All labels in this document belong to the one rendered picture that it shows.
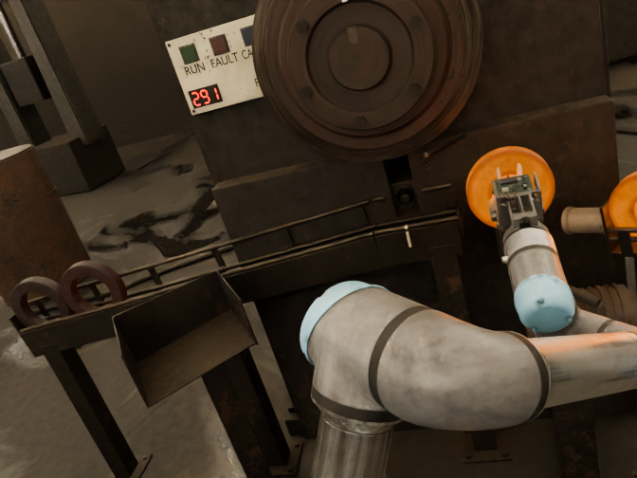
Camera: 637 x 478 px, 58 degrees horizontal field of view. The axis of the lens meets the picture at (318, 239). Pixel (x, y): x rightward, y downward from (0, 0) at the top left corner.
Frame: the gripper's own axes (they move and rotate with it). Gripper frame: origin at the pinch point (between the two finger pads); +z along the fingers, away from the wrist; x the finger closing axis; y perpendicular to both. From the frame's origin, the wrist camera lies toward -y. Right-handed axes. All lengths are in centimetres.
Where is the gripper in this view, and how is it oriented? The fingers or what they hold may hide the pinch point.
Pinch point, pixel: (507, 178)
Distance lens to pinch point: 112.6
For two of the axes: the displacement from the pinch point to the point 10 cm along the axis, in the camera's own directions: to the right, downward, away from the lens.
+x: -9.5, 1.6, 2.5
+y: -2.8, -7.3, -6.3
